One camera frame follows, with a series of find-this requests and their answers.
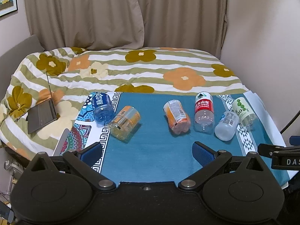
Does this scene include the orange label cut bottle cup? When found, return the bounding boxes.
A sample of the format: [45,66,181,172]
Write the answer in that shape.
[163,100,191,135]

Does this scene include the red label clear bottle cup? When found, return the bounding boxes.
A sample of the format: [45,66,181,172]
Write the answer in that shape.
[194,91,215,133]

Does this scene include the white frosted bottle cup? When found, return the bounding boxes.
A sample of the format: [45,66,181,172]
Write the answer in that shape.
[214,111,239,141]

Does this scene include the yellow orange label bottle cup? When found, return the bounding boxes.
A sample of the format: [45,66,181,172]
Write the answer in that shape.
[108,106,141,141]

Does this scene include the blue label bottle cup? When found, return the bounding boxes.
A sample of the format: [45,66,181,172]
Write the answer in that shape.
[93,92,116,125]

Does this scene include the green dot label bottle cup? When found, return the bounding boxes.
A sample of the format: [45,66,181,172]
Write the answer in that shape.
[232,97,256,128]

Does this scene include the teal patterned table cloth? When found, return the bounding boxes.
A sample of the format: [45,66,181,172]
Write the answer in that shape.
[56,91,285,183]

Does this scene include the grey open laptop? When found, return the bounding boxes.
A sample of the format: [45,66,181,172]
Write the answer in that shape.
[26,72,57,135]

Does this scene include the floral striped bed quilt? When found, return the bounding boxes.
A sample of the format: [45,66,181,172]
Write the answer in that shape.
[1,47,247,160]

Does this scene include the grey headboard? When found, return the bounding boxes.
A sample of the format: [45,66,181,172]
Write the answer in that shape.
[0,34,45,100]

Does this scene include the beige curtain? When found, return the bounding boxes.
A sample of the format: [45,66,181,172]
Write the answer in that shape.
[24,0,227,57]

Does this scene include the black cable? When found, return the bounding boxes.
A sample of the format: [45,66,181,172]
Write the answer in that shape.
[280,109,300,135]

